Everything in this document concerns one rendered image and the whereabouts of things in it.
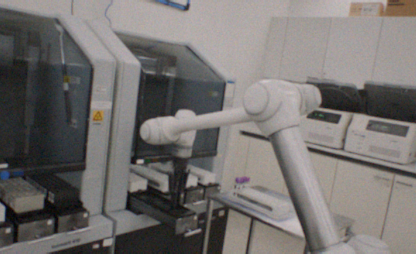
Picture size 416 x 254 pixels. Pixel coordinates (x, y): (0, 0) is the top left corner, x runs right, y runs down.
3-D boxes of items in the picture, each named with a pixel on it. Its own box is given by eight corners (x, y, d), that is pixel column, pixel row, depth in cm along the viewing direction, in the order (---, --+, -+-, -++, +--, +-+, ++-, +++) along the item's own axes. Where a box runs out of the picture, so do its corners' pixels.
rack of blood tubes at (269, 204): (228, 198, 191) (229, 187, 190) (240, 196, 198) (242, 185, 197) (276, 219, 170) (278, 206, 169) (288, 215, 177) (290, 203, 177)
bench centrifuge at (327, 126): (287, 138, 387) (297, 76, 378) (315, 137, 432) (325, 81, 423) (338, 150, 350) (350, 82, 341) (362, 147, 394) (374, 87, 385)
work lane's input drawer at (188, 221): (89, 188, 203) (91, 172, 202) (111, 185, 214) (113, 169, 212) (181, 239, 156) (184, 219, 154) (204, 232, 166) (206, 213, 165)
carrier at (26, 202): (41, 207, 148) (42, 192, 147) (44, 208, 147) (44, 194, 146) (11, 212, 139) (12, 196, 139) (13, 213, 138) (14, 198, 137)
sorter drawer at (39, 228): (-39, 187, 178) (-38, 169, 177) (-9, 183, 189) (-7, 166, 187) (22, 248, 131) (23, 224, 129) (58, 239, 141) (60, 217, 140)
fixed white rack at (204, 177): (168, 172, 231) (169, 162, 230) (180, 171, 238) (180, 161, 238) (203, 186, 212) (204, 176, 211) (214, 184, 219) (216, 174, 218)
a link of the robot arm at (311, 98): (278, 90, 144) (259, 88, 134) (322, 77, 132) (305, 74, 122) (284, 124, 143) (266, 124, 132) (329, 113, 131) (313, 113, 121)
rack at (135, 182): (97, 177, 202) (98, 166, 201) (113, 175, 209) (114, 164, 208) (130, 194, 182) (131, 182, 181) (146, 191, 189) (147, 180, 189)
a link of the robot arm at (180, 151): (168, 142, 170) (167, 154, 171) (182, 146, 164) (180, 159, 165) (182, 141, 177) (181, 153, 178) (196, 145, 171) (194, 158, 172)
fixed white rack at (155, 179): (127, 178, 208) (129, 167, 207) (142, 176, 216) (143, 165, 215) (163, 194, 189) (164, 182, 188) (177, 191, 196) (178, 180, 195)
